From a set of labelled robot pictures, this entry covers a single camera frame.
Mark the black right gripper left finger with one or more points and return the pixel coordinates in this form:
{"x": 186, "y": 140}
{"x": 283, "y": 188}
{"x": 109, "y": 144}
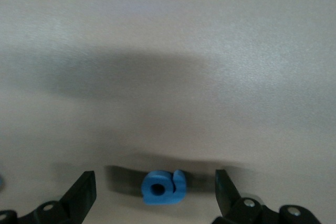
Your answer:
{"x": 78, "y": 197}

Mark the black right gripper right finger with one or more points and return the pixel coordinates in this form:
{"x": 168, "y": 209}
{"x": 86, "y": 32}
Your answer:
{"x": 225, "y": 197}

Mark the blue foam small letter a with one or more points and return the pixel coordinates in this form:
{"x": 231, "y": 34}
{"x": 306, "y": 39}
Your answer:
{"x": 173, "y": 195}

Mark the blue foam small letter m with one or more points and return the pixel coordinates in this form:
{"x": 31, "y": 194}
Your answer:
{"x": 1, "y": 182}

